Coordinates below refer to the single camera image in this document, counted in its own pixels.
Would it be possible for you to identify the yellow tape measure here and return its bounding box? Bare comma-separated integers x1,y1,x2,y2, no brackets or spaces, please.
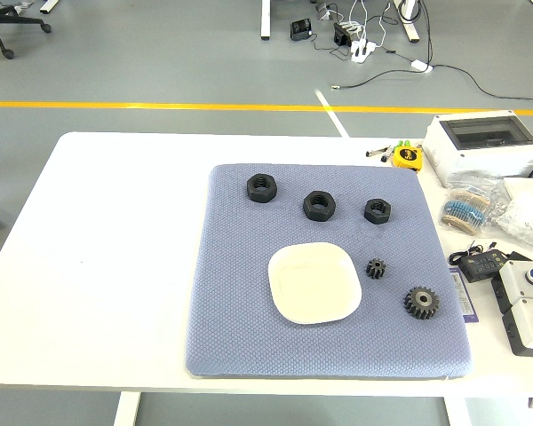
391,146,424,173

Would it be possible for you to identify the white power strip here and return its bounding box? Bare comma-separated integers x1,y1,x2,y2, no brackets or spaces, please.
350,39,378,64

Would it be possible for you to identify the long black floor cable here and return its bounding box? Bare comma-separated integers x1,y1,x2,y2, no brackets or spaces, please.
330,61,533,106

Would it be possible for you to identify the small black gear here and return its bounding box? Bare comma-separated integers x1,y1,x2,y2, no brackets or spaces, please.
365,258,387,282

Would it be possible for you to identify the purple label card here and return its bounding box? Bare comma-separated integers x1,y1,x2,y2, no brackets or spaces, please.
448,265,481,325

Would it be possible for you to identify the white electrical enclosure box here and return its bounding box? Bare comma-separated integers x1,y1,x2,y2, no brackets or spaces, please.
421,109,533,189

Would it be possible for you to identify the black digital meter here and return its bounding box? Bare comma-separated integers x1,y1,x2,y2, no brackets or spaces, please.
448,241,512,285

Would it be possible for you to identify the white table leg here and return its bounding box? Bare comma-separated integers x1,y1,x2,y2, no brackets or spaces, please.
113,392,142,426
442,395,473,426

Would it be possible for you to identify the small black hex nut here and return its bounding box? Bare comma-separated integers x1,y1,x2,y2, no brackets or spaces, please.
363,197,393,226

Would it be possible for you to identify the large black hex nut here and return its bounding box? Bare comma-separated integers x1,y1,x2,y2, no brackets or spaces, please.
246,173,279,205

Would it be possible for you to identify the black power adapter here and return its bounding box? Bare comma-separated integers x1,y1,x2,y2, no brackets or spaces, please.
289,19,314,43

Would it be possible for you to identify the medium black hex nut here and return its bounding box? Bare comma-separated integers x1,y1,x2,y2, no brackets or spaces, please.
302,190,338,222

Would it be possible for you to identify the bag of blue resistors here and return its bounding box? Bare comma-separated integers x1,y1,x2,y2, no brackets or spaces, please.
439,185,492,237

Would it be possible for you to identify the white square plate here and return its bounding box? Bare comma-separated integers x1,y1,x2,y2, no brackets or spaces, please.
267,241,363,327

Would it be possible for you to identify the white desk leg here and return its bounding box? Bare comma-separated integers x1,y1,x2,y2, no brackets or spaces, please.
260,0,274,42
393,0,424,43

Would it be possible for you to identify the red push-button box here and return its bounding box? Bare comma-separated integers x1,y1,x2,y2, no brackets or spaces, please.
501,297,533,359

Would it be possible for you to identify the clear plastic parts bag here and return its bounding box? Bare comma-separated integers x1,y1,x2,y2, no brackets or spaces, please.
492,194,533,249

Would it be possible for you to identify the large black gear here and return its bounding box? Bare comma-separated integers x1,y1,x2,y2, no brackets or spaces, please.
402,285,442,321

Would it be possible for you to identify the white flat box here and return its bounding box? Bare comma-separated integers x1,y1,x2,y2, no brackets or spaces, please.
502,177,533,201

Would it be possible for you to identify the black charger box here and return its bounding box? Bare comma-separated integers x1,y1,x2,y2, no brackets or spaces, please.
332,22,354,47

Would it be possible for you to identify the blue-grey quilted mat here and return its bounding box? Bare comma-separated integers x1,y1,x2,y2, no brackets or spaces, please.
185,162,475,381

